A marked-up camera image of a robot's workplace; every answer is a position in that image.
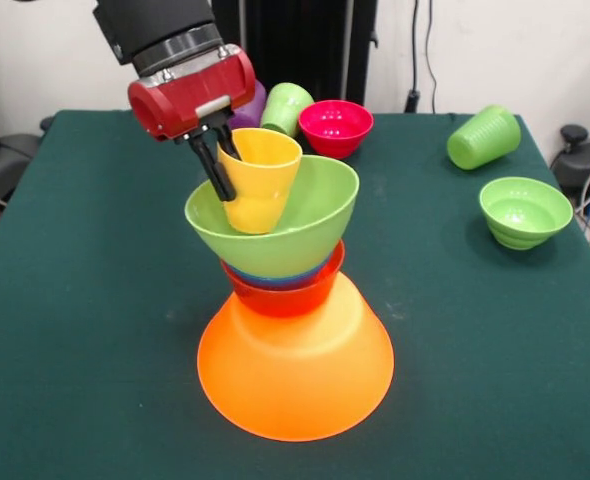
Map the pink bowl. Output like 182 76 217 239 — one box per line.
298 99 375 160

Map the large green bowl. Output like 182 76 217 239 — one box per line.
184 154 361 279

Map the green smooth cup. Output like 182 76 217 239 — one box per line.
446 103 522 171

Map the dark green tablecloth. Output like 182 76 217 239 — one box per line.
0 109 590 480

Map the black chair base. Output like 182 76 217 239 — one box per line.
549 123 590 219
0 64 56 201

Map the red bowl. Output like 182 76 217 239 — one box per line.
219 238 346 319

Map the green ribbed cup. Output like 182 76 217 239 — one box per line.
259 82 315 139

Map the purple cup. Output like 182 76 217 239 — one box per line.
227 79 268 130

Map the black wall cable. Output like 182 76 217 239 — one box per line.
404 0 439 115

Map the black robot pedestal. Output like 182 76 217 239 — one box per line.
209 0 379 114

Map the small green ribbed bowl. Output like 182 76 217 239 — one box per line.
478 176 574 251

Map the yellow ribbed cup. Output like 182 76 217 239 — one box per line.
216 127 304 235

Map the large orange bowl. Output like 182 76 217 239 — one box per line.
197 272 395 443

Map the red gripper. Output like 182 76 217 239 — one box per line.
127 43 257 202

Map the blue ribbed bowl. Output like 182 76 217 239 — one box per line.
234 249 334 291

